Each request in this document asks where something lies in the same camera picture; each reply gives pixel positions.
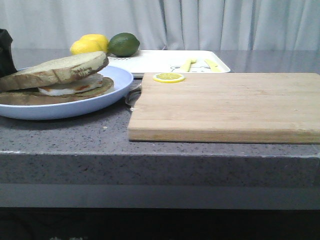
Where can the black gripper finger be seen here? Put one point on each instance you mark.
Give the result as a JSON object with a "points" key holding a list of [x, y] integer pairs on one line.
{"points": [[7, 66]]}

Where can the bread slice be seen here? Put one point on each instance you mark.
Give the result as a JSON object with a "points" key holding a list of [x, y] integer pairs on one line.
{"points": [[32, 97], [63, 70]]}

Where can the light blue round plate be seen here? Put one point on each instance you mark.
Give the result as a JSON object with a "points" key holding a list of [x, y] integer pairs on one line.
{"points": [[122, 81]]}

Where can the white serving tray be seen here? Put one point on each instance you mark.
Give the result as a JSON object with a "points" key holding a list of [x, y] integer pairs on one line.
{"points": [[163, 61]]}

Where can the grey curtain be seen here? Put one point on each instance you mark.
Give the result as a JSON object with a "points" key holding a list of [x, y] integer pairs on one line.
{"points": [[292, 25]]}

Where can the rear yellow lemon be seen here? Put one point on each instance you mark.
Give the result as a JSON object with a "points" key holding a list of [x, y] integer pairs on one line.
{"points": [[101, 39]]}

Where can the yellow lemon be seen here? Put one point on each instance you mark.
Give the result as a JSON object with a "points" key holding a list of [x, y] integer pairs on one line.
{"points": [[101, 39], [84, 46]]}

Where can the fried egg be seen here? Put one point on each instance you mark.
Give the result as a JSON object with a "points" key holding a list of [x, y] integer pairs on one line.
{"points": [[86, 84]]}

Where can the front yellow lemon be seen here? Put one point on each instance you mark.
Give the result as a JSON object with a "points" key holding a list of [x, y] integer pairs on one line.
{"points": [[84, 46]]}

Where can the green lime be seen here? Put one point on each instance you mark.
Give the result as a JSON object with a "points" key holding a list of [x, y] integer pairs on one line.
{"points": [[123, 44]]}

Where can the lemon slice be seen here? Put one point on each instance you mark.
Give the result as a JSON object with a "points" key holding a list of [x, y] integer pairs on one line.
{"points": [[168, 77]]}

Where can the yellow plastic fork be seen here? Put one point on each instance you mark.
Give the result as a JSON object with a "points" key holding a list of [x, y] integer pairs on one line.
{"points": [[186, 65]]}

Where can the yellow plastic knife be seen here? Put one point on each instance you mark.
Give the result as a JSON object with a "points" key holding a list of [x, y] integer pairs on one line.
{"points": [[214, 67]]}

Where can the wooden cutting board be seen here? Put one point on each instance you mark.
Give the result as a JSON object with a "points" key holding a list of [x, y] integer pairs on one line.
{"points": [[281, 108]]}

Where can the metal cutting board handle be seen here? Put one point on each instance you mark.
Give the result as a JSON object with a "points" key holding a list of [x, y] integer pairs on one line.
{"points": [[133, 96]]}

